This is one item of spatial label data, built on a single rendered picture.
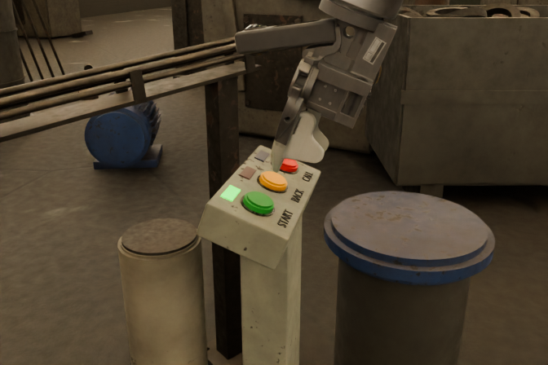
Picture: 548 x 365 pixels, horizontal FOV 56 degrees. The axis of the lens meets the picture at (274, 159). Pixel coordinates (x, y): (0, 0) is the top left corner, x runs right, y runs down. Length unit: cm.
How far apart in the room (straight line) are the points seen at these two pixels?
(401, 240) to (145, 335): 46
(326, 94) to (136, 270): 36
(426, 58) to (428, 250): 110
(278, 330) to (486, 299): 97
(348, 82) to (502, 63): 151
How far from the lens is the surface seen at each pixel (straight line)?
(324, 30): 57
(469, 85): 201
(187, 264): 75
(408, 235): 99
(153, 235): 78
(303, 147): 60
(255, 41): 58
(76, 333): 151
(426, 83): 195
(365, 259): 92
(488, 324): 156
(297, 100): 56
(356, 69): 57
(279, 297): 75
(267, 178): 71
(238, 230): 63
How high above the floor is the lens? 88
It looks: 20 degrees down
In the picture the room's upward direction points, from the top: straight up
